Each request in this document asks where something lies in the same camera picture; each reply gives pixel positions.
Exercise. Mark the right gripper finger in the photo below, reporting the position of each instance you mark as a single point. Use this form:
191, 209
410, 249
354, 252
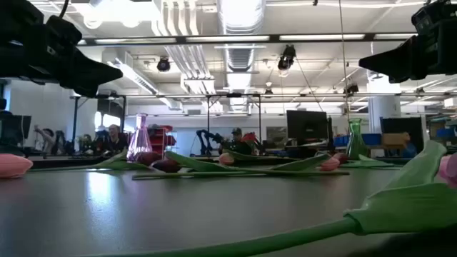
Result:
392, 59
403, 78

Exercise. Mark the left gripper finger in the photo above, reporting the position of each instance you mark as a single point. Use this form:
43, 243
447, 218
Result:
89, 69
85, 89

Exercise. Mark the dark red artificial tulip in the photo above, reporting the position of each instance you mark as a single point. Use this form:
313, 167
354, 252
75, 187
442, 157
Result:
166, 166
410, 210
146, 157

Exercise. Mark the pink artificial tulip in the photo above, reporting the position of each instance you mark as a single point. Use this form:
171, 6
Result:
14, 166
449, 171
330, 165

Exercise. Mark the blue background robot arm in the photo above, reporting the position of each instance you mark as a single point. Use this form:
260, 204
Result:
205, 141

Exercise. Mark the purple glass vase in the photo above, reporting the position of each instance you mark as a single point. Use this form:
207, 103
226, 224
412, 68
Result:
139, 142

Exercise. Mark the green glass vase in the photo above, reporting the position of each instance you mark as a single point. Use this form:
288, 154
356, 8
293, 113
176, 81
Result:
356, 142

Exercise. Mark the white round column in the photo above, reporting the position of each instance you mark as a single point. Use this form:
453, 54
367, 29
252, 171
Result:
383, 107

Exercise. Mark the black computer monitor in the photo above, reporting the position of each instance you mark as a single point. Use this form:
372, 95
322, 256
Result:
307, 125
401, 128
14, 128

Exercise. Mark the person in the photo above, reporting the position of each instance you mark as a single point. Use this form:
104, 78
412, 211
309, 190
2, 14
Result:
237, 142
48, 139
114, 139

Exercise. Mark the brown cardboard box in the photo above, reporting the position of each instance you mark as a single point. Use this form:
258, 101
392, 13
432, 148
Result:
394, 139

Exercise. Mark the blue storage bins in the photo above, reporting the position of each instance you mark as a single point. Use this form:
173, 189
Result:
371, 139

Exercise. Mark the red shelf unit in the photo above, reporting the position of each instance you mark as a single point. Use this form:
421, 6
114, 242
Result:
160, 137

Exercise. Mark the black overhead light bar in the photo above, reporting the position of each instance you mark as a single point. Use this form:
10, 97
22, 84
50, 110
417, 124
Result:
228, 38

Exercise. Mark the black table mat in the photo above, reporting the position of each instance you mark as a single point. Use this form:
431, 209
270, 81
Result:
178, 214

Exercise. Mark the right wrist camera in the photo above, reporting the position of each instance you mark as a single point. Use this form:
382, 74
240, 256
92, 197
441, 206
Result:
433, 16

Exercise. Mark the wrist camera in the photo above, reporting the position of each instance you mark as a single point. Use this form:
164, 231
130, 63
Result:
64, 34
433, 16

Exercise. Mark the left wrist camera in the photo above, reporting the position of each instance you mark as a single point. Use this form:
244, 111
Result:
64, 34

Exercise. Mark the black hanging camera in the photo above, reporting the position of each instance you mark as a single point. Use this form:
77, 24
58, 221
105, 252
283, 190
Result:
163, 65
286, 57

